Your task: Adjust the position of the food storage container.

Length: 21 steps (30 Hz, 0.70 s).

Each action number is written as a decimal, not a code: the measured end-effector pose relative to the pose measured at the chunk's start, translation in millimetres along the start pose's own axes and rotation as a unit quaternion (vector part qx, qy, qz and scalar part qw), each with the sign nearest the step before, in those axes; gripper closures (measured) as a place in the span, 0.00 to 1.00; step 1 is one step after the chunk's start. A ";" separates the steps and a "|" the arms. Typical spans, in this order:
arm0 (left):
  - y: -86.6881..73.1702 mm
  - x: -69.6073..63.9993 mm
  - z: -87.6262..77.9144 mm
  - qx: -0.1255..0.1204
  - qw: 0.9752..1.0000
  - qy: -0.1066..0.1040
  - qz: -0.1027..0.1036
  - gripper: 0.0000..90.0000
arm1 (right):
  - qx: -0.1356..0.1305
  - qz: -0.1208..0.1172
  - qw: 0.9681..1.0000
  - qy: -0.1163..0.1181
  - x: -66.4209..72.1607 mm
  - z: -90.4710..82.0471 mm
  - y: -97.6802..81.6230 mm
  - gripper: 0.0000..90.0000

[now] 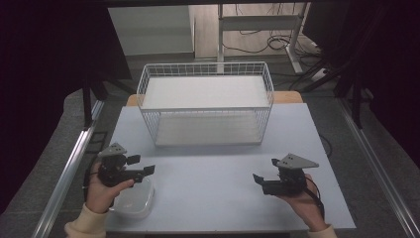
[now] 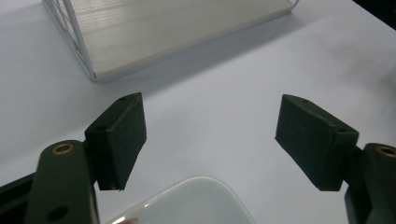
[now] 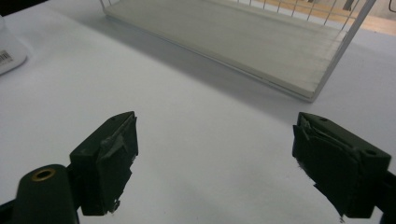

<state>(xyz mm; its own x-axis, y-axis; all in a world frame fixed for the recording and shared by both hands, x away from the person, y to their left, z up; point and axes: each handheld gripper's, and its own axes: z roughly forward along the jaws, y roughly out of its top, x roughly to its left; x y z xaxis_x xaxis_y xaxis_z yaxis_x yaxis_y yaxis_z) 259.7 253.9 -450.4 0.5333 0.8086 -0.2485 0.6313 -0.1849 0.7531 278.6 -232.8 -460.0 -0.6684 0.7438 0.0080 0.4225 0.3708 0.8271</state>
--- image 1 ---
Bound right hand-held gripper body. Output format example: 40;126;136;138
262;153;320;196

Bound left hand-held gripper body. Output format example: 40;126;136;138
97;142;146;188

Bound clear plastic container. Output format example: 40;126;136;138
108;175;157;220

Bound person's left hand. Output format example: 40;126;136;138
84;162;136;214

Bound person's right hand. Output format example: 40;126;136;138
276;173;329;232

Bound wooden table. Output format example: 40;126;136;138
126;91;304;107

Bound black metal stand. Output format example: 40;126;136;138
289;59;365;130
81;77;135;131

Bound white power strip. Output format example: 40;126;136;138
310;67;331;82

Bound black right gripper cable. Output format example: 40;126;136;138
304;176;327;220

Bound aluminium rail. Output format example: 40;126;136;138
31;99;105;238
338;98;420;238

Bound thin black cable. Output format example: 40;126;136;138
318;133;333;159

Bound white wire basket rack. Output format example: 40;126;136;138
136;61;275;148

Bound black floor cables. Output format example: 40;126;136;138
221;29;324;58

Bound white desk frame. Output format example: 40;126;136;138
216;3;312;74

